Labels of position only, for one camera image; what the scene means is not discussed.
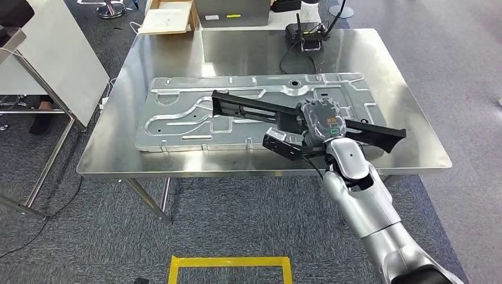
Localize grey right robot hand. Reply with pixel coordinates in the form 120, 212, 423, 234
296, 98, 348, 148

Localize black plastic plate holder part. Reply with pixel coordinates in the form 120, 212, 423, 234
211, 90, 407, 154

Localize stainless steel workbench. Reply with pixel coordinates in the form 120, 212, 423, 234
76, 28, 453, 227

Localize small black phone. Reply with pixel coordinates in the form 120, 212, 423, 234
302, 38, 323, 53

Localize black router with antennas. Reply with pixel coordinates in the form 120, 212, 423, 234
284, 0, 348, 43

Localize clear plastic bottle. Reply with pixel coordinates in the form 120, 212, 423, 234
300, 0, 323, 24

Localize grey round stand base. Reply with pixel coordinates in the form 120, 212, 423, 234
329, 0, 355, 19

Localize black case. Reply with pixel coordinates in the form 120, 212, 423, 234
0, 0, 36, 29
271, 0, 303, 13

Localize embossed sheet metal plate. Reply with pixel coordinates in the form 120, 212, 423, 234
134, 72, 388, 154

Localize grey metal box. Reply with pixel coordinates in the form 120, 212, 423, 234
194, 0, 272, 29

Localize open cardboard box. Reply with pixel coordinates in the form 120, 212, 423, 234
138, 0, 199, 36

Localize chrome chair base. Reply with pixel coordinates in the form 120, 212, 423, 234
76, 0, 138, 20
0, 93, 29, 132

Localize white divider panel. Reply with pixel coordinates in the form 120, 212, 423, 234
0, 0, 111, 128

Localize person's foot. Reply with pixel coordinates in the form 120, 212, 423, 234
28, 95, 56, 136

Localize stainless steel table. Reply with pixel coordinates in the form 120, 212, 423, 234
0, 26, 88, 221

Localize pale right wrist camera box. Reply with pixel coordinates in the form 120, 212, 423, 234
262, 127, 328, 162

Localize black router cable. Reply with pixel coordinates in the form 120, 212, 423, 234
278, 39, 319, 75

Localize black floor cable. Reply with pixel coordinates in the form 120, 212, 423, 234
0, 176, 84, 260

